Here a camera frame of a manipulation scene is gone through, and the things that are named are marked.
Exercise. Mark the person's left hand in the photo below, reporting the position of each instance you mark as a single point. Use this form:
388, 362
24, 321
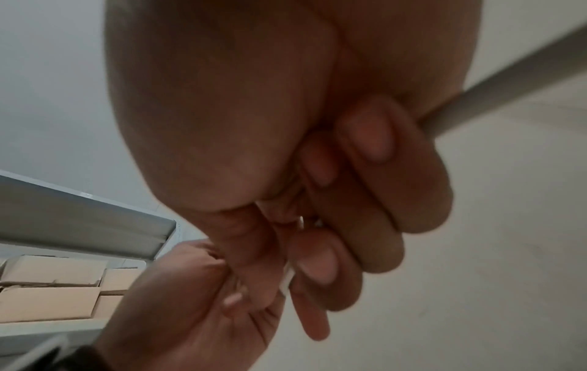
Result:
174, 311

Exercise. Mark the person's right hand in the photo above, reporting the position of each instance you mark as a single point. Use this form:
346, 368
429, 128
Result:
229, 90

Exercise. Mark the brown cardboard box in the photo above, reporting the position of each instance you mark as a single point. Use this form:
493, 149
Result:
46, 304
119, 279
50, 270

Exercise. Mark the grey metal shelf rack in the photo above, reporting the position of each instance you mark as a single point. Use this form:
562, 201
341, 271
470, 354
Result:
69, 224

